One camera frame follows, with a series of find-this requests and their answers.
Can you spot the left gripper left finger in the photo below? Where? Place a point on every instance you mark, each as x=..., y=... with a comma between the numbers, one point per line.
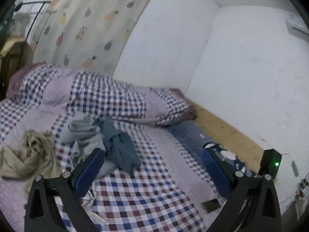
x=42, y=213

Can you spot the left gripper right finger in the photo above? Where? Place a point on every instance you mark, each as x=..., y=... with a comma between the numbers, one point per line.
x=252, y=202

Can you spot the black smartphone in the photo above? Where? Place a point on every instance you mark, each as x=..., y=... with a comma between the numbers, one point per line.
x=211, y=205

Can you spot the white power strip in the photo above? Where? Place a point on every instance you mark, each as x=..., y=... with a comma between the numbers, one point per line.
x=302, y=188

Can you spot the beige garment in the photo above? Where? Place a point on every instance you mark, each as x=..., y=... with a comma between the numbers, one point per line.
x=34, y=156

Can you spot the light grey hooded garment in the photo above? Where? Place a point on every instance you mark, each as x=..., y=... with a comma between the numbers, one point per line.
x=84, y=135

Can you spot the checked purple bed sheet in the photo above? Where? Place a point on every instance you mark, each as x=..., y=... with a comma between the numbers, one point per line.
x=148, y=200

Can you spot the blue denim garment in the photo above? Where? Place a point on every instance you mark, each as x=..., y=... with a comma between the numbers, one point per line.
x=120, y=149

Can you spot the blue patterned blanket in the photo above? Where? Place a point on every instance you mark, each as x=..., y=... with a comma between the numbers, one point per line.
x=195, y=141

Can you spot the checked purple rolled quilt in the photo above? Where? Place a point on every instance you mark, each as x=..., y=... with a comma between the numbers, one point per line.
x=58, y=89

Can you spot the pineapple print curtain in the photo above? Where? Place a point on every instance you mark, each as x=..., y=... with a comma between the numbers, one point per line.
x=86, y=34

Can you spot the green white plush toy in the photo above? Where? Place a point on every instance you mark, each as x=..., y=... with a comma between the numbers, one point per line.
x=6, y=22

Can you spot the black metal rack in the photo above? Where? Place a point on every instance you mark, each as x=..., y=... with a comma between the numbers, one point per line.
x=29, y=16

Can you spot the wooden bed frame edge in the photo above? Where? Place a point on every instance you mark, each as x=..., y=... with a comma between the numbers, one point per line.
x=231, y=138

